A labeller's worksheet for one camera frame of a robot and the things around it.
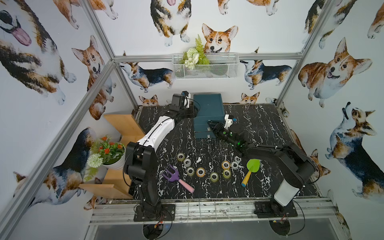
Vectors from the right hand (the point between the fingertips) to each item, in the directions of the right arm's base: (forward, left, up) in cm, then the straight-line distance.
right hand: (211, 118), depth 84 cm
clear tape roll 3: (-14, -16, -23) cm, 31 cm away
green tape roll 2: (-22, +13, -22) cm, 33 cm away
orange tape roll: (-22, +7, -22) cm, 32 cm away
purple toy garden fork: (-25, +21, -22) cm, 39 cm away
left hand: (+9, +11, +1) cm, 14 cm away
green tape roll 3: (-25, -1, -22) cm, 33 cm away
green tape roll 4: (-25, -9, -22) cm, 34 cm away
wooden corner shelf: (-4, +47, -5) cm, 48 cm away
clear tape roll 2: (-18, -14, -23) cm, 32 cm away
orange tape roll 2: (-18, -9, -23) cm, 30 cm away
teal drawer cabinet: (+9, 0, 0) cm, 9 cm away
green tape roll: (-13, +19, -21) cm, 31 cm away
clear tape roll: (-16, +15, -22) cm, 31 cm away
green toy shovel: (-18, -25, -23) cm, 39 cm away
